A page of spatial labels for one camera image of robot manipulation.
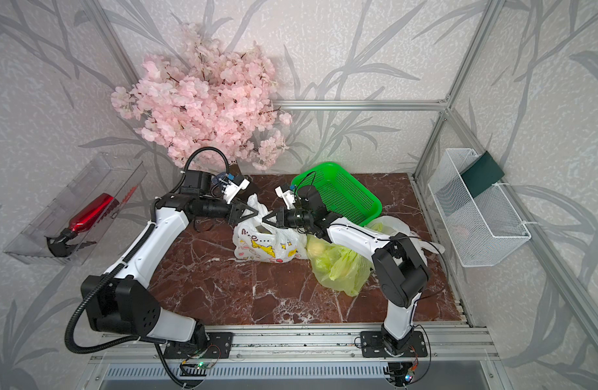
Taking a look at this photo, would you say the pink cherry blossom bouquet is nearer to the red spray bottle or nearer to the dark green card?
the red spray bottle

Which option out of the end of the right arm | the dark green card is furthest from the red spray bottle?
the dark green card

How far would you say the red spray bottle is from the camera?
595 millimetres

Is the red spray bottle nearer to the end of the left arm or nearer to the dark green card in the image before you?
the end of the left arm

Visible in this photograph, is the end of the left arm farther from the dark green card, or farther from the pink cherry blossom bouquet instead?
the dark green card

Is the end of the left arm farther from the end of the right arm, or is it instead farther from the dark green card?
the dark green card

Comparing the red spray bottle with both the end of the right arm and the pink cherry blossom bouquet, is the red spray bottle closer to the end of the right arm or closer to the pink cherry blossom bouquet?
the pink cherry blossom bouquet

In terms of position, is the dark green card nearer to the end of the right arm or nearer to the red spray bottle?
the end of the right arm
